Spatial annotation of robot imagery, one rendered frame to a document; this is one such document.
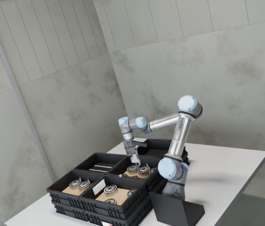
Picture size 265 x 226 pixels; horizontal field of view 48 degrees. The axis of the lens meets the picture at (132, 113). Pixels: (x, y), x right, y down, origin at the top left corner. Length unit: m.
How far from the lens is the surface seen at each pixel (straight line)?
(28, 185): 4.00
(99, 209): 2.14
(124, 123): 2.10
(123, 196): 2.23
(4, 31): 3.88
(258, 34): 3.36
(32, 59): 3.97
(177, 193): 1.97
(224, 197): 2.20
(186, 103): 1.90
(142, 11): 4.08
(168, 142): 2.63
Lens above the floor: 1.99
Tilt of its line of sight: 17 degrees down
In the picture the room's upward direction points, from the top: 16 degrees counter-clockwise
